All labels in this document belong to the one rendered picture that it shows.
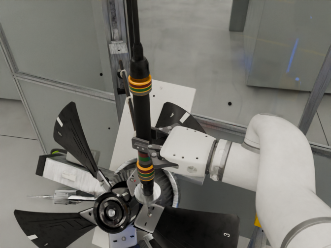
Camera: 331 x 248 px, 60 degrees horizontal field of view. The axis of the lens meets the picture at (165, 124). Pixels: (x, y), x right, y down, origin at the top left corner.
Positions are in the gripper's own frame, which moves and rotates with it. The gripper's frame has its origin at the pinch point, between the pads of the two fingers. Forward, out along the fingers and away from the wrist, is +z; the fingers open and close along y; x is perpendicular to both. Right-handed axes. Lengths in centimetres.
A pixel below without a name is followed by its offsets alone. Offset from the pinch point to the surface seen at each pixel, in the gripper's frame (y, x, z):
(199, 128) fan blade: 16.3, -8.0, -8.4
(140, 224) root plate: -3.7, -31.7, 1.2
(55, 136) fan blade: 11.5, -23.8, 40.1
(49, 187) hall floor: 57, -151, 120
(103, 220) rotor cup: -6.7, -31.2, 11.7
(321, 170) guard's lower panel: 70, -64, -59
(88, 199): 2.1, -39.9, 24.2
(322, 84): 71, -18, -44
